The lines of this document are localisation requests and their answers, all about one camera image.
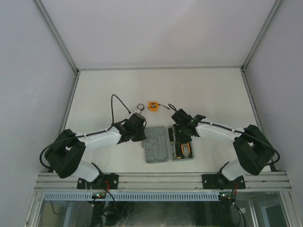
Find orange black handled pliers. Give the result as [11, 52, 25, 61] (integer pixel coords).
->
[181, 143, 192, 159]

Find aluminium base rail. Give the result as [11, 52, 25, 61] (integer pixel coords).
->
[35, 172, 291, 192]

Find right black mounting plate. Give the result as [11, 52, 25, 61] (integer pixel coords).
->
[202, 174, 246, 190]

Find black mounting plate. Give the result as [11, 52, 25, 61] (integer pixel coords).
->
[77, 173, 119, 190]
[202, 174, 246, 190]

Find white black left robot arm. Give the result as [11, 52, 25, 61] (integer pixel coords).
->
[41, 112, 146, 189]

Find orange tape measure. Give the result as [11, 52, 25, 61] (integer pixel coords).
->
[148, 101, 170, 112]

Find grey plastic tool case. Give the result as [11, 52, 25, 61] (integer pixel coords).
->
[142, 125, 195, 164]

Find phillips screwdriver black yellow handle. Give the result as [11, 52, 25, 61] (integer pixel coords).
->
[169, 127, 175, 145]

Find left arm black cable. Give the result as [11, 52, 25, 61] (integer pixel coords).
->
[39, 94, 133, 171]

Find blue slotted cable duct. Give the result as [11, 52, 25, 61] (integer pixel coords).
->
[44, 192, 220, 201]

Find flathead screwdriver black yellow handle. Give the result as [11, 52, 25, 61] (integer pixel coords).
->
[175, 144, 182, 159]

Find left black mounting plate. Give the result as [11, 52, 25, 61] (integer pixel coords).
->
[77, 173, 119, 190]

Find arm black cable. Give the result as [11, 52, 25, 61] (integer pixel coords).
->
[167, 103, 281, 165]
[39, 94, 133, 171]

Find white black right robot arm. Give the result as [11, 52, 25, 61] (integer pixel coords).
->
[171, 108, 280, 189]

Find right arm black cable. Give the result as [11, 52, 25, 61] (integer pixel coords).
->
[167, 103, 281, 165]

